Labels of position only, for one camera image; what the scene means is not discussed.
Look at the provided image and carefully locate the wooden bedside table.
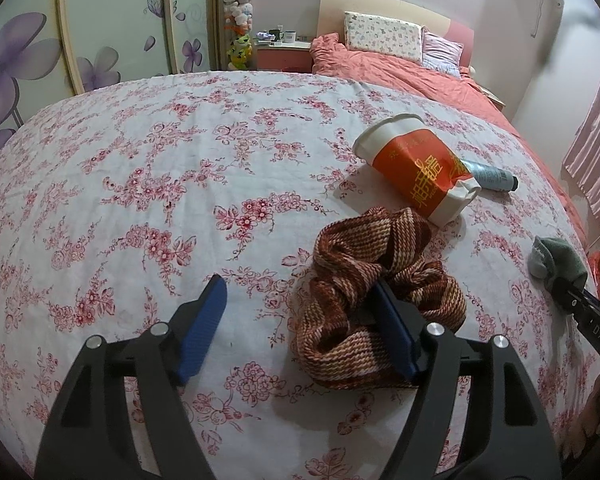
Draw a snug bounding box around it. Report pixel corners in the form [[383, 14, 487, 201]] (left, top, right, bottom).
[[479, 85, 507, 112]]

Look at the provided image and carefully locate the pink bedside table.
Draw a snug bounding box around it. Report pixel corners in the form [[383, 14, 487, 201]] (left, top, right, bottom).
[[256, 40, 314, 72]]

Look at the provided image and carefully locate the wardrobe with purple flowers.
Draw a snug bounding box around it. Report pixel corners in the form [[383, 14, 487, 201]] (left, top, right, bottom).
[[0, 0, 222, 173]]

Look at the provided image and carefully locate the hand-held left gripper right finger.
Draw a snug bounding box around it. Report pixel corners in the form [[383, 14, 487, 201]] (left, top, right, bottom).
[[370, 280, 563, 480]]

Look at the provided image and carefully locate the blue tube with black cap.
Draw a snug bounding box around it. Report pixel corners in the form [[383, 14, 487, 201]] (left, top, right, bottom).
[[460, 159, 520, 194]]

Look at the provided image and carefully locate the floral white pillow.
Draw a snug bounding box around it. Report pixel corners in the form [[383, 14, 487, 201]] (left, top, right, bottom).
[[343, 11, 425, 66]]

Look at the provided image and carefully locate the orange and white paper cup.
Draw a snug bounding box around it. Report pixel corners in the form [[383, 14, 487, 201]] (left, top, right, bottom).
[[352, 114, 482, 227]]

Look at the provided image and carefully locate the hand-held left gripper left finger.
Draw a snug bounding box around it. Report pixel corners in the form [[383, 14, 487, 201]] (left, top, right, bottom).
[[35, 274, 228, 480]]

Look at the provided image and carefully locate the clear tube of plush toys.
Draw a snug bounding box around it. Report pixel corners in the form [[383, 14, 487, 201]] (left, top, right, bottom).
[[222, 0, 256, 72]]

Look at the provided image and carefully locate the pink striped pillow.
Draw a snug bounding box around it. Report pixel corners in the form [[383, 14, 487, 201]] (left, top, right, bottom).
[[421, 31, 465, 79]]

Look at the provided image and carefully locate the mint green fuzzy sock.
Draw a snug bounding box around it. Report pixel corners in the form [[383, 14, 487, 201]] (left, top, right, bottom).
[[527, 236, 590, 292]]

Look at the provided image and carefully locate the red duvet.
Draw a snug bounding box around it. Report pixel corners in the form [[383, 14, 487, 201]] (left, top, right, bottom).
[[309, 32, 589, 242]]

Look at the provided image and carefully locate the pink floral blanket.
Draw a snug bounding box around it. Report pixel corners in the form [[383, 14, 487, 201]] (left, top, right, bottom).
[[0, 69, 599, 480]]

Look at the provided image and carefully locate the brown striped knitted scarf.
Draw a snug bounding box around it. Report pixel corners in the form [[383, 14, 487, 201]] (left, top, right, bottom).
[[290, 206, 468, 391]]

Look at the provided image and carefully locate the cream and pink headboard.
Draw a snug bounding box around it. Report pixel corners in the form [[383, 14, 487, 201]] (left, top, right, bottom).
[[317, 0, 475, 69]]

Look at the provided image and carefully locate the person's bare foot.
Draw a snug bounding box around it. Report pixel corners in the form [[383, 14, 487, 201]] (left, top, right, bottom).
[[562, 367, 600, 462]]

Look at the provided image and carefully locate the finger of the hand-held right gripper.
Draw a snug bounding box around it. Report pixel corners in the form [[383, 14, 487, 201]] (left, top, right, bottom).
[[550, 277, 594, 319]]

